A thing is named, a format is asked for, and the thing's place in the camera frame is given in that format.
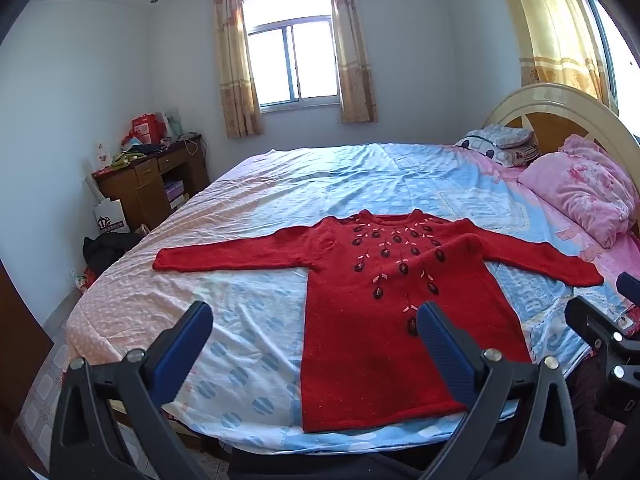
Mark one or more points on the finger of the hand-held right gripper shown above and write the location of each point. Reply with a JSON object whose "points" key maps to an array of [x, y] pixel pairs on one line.
{"points": [[630, 287], [592, 321]]}

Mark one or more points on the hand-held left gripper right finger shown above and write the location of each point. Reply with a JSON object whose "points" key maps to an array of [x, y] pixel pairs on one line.
{"points": [[445, 355]]}

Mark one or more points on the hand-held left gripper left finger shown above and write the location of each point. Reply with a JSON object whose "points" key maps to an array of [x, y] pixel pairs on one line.
{"points": [[184, 342]]}

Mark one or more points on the red embroidered knit sweater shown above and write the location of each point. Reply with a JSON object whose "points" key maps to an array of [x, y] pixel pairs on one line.
{"points": [[350, 335]]}

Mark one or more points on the pink pillow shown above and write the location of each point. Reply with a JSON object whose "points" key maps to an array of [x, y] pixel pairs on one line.
{"points": [[575, 185]]}

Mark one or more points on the black bag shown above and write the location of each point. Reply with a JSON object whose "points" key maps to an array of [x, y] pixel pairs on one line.
{"points": [[107, 252]]}

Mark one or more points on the white paper bag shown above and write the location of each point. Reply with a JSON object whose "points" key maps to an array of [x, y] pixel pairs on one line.
{"points": [[110, 217]]}

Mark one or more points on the purple box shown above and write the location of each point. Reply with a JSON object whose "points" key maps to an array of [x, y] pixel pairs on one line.
{"points": [[175, 191]]}

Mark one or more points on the bed with blue pink sheet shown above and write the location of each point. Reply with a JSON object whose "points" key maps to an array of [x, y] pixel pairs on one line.
{"points": [[250, 200]]}

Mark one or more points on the brown wooden desk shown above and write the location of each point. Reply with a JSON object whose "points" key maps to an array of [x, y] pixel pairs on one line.
{"points": [[145, 190]]}

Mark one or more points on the green yellow cloth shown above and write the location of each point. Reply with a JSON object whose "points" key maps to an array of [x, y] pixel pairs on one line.
{"points": [[125, 159]]}

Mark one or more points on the cream wooden headboard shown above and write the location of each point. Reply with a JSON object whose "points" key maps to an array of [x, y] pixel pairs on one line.
{"points": [[560, 105]]}

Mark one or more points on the red gift bag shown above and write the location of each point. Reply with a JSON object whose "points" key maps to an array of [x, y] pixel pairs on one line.
{"points": [[146, 129]]}

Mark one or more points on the pale green bag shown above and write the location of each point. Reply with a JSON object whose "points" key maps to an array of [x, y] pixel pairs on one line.
{"points": [[175, 122]]}

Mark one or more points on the large side window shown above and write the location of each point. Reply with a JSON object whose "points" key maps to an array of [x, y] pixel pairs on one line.
{"points": [[617, 60]]}

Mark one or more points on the yellow patterned curtain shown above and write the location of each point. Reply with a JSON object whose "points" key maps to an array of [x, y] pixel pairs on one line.
{"points": [[555, 30]]}

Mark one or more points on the beige patterned curtain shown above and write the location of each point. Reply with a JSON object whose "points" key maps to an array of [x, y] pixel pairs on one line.
{"points": [[352, 50], [235, 70]]}

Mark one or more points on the sliding glass window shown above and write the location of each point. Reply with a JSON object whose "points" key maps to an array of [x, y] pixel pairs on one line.
{"points": [[290, 50]]}

